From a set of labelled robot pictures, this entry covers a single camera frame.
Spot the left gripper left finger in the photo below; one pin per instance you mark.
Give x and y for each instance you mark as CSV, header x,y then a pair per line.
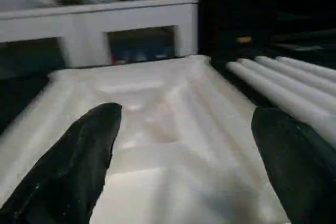
x,y
68,171

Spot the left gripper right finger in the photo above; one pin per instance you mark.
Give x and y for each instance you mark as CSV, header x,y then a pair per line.
x,y
304,171

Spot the white plastic table leg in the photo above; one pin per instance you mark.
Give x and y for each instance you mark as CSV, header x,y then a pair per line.
x,y
294,105
320,67
315,77
304,87

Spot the white plastic table top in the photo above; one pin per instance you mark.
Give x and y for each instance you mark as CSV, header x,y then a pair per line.
x,y
173,129

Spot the white cabinet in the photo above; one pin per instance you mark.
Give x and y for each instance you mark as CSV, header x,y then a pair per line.
x,y
79,30

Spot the small tan tag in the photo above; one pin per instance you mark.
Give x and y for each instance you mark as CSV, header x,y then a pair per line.
x,y
243,40

